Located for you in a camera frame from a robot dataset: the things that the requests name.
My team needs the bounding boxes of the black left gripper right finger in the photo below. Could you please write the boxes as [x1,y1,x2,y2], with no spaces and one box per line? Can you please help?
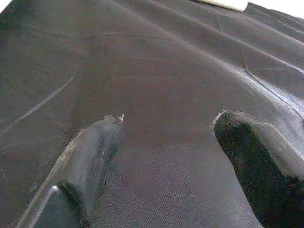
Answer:
[212,110,304,228]

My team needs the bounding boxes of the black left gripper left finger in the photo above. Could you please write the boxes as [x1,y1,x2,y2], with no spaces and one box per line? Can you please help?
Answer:
[14,114,125,228]

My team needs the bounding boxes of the white plastic table top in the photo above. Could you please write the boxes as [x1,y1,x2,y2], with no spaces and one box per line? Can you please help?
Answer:
[203,0,249,12]

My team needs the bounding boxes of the black table cloth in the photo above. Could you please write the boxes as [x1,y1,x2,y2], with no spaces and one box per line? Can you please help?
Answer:
[0,0,304,228]

